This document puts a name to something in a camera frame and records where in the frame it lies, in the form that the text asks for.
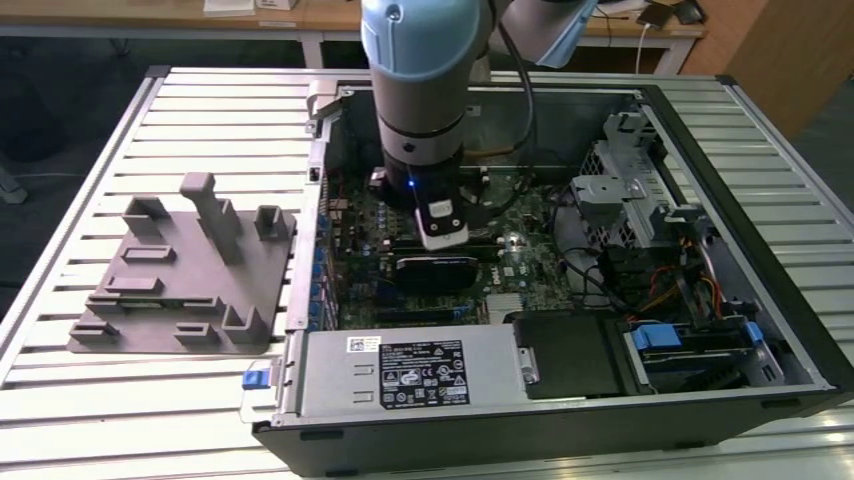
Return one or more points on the white paper box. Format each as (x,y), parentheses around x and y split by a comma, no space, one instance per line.
(227,5)
(276,4)

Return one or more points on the silver chipset heatsink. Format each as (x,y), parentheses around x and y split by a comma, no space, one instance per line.
(507,305)

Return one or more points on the black computer mouse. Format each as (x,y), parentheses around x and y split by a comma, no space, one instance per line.
(690,12)

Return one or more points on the green RAM stick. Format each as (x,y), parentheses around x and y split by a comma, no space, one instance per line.
(166,303)

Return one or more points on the blue disk carrier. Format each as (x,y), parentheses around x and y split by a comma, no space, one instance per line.
(654,337)

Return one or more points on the wooden cabinet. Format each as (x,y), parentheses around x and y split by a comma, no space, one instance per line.
(787,60)

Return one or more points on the black PC case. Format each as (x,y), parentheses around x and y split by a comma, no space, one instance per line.
(467,440)

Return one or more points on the black graphics card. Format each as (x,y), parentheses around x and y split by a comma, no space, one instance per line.
(433,275)

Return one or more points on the grey parts rack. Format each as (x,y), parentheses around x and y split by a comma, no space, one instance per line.
(200,280)

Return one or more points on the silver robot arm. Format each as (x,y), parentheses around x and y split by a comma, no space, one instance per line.
(420,100)

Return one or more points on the blue case latch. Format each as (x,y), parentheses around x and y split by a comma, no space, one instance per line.
(256,380)

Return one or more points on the grey chair leg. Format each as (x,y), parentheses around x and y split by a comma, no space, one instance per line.
(13,190)

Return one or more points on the black plastic shroud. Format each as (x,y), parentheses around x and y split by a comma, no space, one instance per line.
(573,355)

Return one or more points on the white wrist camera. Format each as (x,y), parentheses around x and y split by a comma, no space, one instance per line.
(440,225)

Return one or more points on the black power adapter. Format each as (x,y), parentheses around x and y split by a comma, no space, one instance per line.
(656,14)

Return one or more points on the grey metal drive cage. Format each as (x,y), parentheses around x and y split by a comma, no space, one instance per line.
(607,192)

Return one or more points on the black RAM slot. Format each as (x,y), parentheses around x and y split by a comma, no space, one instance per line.
(483,251)
(483,245)
(483,257)
(483,240)

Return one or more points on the green motherboard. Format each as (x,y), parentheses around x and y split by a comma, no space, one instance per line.
(533,240)

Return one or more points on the grey power supply unit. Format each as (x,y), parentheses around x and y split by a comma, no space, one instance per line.
(333,370)

